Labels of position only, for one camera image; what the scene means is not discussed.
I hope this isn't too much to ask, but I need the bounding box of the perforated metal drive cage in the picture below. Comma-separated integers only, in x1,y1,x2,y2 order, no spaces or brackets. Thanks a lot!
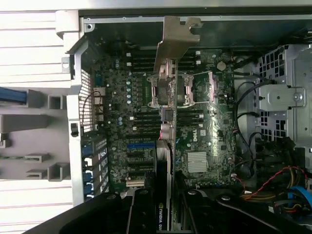
254,43,312,152

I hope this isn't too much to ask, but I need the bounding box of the blue disk caddy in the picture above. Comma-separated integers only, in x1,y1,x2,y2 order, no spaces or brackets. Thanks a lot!
0,86,29,105

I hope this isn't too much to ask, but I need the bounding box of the green RAM stick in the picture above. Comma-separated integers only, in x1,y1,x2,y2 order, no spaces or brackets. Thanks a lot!
0,156,27,162

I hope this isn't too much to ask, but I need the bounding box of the black open PC case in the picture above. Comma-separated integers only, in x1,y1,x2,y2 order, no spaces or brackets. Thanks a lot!
55,9,312,234

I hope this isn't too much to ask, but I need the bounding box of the green motherboard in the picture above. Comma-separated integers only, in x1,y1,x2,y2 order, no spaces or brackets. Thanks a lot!
80,46,236,195

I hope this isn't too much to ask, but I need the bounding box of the blue card retention latch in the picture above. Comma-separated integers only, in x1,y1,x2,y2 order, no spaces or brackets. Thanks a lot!
81,143,96,199

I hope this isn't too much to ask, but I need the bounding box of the silver chipset heatsink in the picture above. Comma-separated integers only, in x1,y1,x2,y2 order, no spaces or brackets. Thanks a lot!
187,151,210,173

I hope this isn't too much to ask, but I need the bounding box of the CPU socket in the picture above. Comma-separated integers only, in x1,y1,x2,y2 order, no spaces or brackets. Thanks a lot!
147,73,195,109

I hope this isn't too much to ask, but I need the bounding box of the blue expansion slot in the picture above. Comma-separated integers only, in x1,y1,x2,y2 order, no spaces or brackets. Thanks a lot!
126,143,156,150

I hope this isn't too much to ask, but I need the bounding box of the socket cover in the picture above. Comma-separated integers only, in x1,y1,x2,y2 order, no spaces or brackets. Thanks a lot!
195,72,219,104

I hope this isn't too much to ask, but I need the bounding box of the grey parts rack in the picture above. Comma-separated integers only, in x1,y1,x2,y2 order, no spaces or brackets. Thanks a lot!
0,89,71,182

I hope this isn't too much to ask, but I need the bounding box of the blue wire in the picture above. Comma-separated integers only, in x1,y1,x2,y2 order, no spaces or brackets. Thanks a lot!
287,185,312,213

